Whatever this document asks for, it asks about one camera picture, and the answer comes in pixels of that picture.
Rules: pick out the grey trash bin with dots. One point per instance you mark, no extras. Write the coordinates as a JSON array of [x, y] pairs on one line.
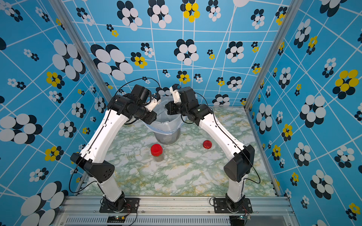
[[169, 138]]

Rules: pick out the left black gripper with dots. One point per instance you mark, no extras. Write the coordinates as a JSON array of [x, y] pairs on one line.
[[151, 117]]

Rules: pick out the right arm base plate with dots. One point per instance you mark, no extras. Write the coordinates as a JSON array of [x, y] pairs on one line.
[[227, 206]]

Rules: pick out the left aluminium corner post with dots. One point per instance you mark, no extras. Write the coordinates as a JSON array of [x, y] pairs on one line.
[[74, 35]]

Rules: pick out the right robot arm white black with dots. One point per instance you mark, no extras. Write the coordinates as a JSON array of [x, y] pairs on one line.
[[240, 157]]

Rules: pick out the left circuit board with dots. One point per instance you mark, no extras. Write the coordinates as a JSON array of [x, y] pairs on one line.
[[116, 219]]

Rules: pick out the right aluminium corner post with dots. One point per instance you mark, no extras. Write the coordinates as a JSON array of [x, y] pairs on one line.
[[290, 16]]

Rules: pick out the red knobbed jar lid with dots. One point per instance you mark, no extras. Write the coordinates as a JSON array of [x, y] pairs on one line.
[[156, 149]]

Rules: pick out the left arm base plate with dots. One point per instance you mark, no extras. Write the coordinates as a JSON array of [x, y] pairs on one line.
[[124, 205]]

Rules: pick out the aluminium front rail frame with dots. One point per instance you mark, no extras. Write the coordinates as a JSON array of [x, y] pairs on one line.
[[175, 211]]

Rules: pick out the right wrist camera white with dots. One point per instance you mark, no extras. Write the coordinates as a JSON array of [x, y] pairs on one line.
[[176, 96]]

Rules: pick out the right circuit board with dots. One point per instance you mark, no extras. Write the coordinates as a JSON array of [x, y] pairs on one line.
[[239, 220]]

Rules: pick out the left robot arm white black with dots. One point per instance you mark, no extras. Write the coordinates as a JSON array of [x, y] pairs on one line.
[[91, 159]]

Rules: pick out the circuit board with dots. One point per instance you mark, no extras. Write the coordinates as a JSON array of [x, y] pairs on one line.
[[116, 219], [239, 220]]

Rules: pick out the aluminium corner post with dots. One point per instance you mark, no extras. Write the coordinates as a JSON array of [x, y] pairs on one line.
[[290, 16], [74, 35]]

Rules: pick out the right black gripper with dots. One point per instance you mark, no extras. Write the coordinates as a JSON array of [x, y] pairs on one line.
[[171, 107]]

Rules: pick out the white plastic bin liner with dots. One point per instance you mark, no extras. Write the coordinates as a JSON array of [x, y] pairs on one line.
[[165, 124]]

